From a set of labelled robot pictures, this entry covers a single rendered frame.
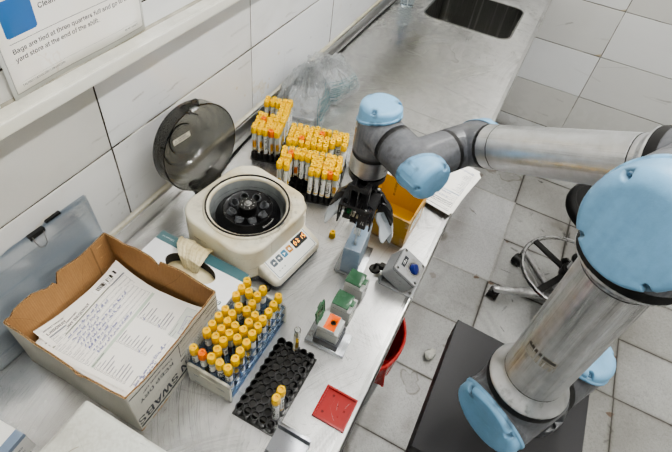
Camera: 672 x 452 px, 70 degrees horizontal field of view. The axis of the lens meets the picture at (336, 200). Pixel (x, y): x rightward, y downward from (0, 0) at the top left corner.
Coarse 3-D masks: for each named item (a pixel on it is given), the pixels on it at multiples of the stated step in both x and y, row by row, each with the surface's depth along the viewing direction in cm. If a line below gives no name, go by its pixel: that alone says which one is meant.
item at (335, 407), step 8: (328, 384) 97; (328, 392) 97; (336, 392) 97; (320, 400) 95; (328, 400) 96; (336, 400) 96; (344, 400) 96; (352, 400) 96; (320, 408) 94; (328, 408) 95; (336, 408) 95; (344, 408) 95; (352, 408) 94; (320, 416) 93; (328, 416) 94; (336, 416) 94; (344, 416) 94; (328, 424) 92; (336, 424) 93; (344, 424) 92
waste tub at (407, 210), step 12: (384, 192) 134; (396, 192) 131; (408, 192) 129; (396, 204) 134; (408, 204) 132; (420, 204) 122; (396, 216) 119; (408, 216) 132; (420, 216) 131; (372, 228) 126; (396, 228) 121; (408, 228) 119; (396, 240) 124
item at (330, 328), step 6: (324, 312) 101; (330, 312) 101; (324, 318) 100; (330, 318) 100; (336, 318) 100; (318, 324) 99; (324, 324) 99; (330, 324) 99; (336, 324) 99; (342, 324) 100; (318, 330) 100; (324, 330) 99; (330, 330) 98; (336, 330) 99; (342, 330) 102; (318, 336) 101; (324, 336) 100; (330, 336) 99; (336, 336) 98; (336, 342) 100
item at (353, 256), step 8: (352, 232) 114; (368, 232) 114; (352, 240) 112; (360, 240) 112; (368, 240) 120; (344, 248) 110; (352, 248) 110; (360, 248) 111; (368, 248) 122; (344, 256) 112; (352, 256) 111; (360, 256) 113; (368, 256) 121; (336, 264) 118; (344, 264) 114; (352, 264) 113; (360, 264) 119; (344, 272) 117
